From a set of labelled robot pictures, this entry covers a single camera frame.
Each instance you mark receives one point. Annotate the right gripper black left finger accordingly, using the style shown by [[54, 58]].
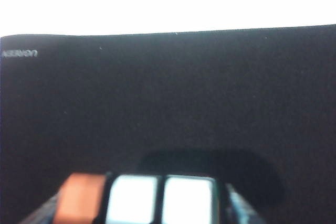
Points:
[[42, 214]]

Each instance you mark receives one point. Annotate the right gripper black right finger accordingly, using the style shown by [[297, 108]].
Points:
[[241, 211]]

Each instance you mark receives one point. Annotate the multicoloured puzzle cube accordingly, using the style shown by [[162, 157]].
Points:
[[136, 197]]

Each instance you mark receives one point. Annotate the black mouse pad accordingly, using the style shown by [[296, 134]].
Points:
[[157, 90]]

